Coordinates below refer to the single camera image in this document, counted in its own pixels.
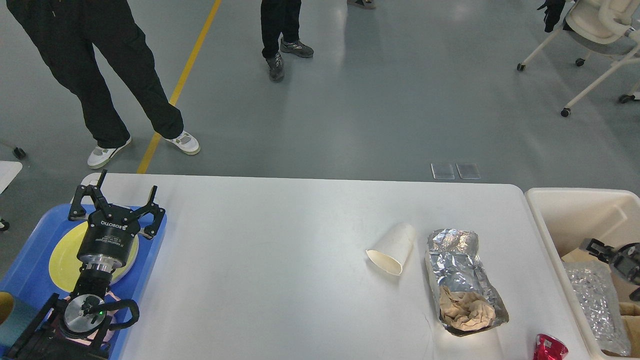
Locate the person in grey shirt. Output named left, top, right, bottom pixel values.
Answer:
left=6, top=0, right=201, bottom=169

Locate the foil sheet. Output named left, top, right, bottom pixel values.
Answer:
left=563, top=260, right=633, bottom=358

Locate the white side table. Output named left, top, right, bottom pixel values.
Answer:
left=0, top=161, right=23, bottom=194

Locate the beige plastic bin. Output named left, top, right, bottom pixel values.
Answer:
left=525, top=187, right=640, bottom=360

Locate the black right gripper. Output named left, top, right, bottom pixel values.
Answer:
left=585, top=238, right=640, bottom=302

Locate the pink HOME mug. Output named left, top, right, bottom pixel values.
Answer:
left=59, top=292, right=121, bottom=346

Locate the red crumpled wrapper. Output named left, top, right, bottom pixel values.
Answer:
left=532, top=333, right=569, bottom=360

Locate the brown paper wad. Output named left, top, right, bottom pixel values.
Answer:
left=439, top=285, right=497, bottom=332

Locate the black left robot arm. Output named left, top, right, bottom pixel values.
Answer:
left=1, top=172, right=166, bottom=360

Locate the white paper cup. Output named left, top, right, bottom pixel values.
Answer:
left=365, top=222, right=418, bottom=276

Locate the brown paper bag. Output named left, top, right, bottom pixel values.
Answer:
left=619, top=294, right=640, bottom=358

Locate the yellow plastic plate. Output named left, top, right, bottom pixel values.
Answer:
left=48, top=221, right=140, bottom=293

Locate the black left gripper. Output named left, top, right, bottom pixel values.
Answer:
left=68, top=169, right=166, bottom=271

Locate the brown paper in bin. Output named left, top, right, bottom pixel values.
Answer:
left=561, top=248, right=598, bottom=264

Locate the white office chair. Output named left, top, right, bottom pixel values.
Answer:
left=516, top=0, right=640, bottom=117

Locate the foil tray with paper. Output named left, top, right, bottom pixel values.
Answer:
left=425, top=228, right=510, bottom=337

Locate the person in black trousers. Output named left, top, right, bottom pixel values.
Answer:
left=260, top=0, right=314, bottom=82

